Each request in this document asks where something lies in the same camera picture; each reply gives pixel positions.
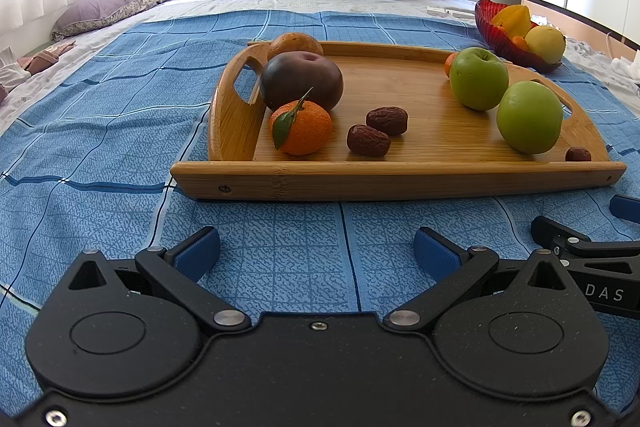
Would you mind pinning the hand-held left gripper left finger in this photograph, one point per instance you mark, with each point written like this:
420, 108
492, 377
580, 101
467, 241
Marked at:
197, 252

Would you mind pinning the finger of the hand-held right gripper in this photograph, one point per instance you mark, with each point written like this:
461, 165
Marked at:
555, 232
627, 209

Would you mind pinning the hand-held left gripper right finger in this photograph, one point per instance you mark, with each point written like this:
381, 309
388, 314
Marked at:
435, 252

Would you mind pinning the small red date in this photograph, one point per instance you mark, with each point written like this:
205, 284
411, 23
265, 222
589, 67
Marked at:
578, 154

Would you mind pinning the wooden tray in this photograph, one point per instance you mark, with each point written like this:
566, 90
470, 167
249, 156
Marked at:
425, 142

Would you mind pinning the green apple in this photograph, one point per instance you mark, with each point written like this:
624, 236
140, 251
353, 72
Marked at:
477, 79
530, 117

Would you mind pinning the mandarin with green leaf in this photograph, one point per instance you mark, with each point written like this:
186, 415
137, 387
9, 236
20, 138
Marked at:
310, 132

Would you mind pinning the small mandarin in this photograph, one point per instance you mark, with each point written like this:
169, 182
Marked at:
450, 66

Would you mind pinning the dark brown round fruit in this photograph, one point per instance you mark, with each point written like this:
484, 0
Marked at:
300, 79

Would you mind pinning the large orange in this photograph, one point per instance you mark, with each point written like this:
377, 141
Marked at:
295, 44

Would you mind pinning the white cloth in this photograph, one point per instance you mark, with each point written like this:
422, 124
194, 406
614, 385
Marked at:
625, 72

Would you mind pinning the blue plaid blanket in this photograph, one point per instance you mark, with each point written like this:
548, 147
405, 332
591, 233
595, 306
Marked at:
100, 132

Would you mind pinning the yellow round fruit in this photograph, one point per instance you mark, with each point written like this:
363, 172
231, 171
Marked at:
545, 44

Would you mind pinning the small kumquat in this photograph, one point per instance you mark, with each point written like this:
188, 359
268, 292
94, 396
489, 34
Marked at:
520, 43

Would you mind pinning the yellow starfruit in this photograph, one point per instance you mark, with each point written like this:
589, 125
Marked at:
517, 19

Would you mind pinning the red glass bowl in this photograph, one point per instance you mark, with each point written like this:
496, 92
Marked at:
487, 24

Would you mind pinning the white box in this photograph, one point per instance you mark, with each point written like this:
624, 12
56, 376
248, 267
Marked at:
462, 14
439, 11

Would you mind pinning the pink garment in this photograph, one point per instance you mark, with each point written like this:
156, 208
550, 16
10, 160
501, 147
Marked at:
50, 59

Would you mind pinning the brown garment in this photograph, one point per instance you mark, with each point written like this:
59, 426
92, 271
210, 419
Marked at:
3, 96

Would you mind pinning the purple pillow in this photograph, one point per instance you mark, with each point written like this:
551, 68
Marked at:
105, 9

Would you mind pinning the white garment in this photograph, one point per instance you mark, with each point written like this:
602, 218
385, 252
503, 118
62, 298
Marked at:
12, 67

